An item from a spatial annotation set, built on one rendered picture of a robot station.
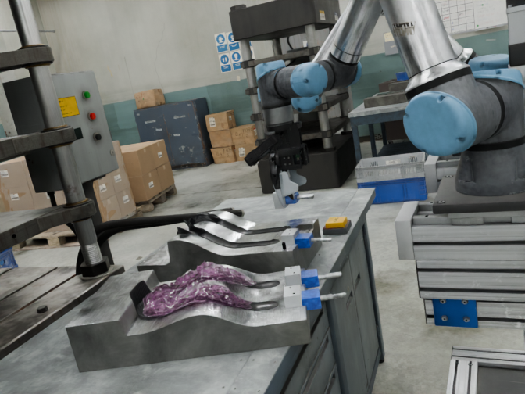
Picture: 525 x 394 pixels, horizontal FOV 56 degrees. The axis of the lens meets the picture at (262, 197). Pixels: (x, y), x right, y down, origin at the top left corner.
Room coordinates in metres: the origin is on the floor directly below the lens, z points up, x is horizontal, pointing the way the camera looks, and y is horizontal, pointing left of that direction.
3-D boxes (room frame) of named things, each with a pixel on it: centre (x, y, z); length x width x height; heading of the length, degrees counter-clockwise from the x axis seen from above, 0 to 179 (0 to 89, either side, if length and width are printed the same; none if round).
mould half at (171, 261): (1.41, 0.13, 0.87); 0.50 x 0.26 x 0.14; 66
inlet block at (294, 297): (0.97, -0.07, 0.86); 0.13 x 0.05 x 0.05; 83
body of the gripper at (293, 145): (1.25, -0.09, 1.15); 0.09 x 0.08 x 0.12; 66
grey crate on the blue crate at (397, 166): (4.42, -1.22, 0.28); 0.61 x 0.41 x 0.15; 66
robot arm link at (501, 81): (0.94, -0.46, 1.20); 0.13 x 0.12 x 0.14; 126
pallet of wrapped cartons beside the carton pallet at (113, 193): (5.26, 2.06, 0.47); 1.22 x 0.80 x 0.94; 70
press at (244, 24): (6.02, -0.73, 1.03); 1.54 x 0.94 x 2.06; 156
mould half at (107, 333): (1.05, 0.19, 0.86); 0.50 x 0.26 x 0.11; 83
